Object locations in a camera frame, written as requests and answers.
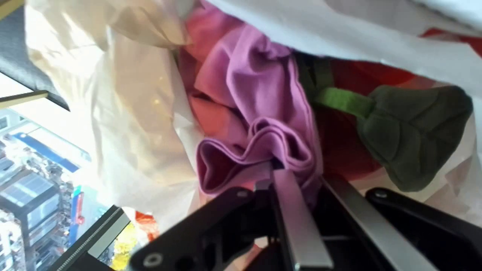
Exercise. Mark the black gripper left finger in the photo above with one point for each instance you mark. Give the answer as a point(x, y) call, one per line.
point(296, 227)

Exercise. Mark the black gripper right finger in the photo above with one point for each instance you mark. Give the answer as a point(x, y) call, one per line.
point(382, 231)

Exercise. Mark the dark green plush toy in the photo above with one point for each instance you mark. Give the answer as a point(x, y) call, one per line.
point(412, 130)

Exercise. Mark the pink cloth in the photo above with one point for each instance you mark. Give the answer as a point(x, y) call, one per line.
point(250, 91)

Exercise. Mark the white plastic bag red print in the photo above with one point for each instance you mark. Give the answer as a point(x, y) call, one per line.
point(136, 111)

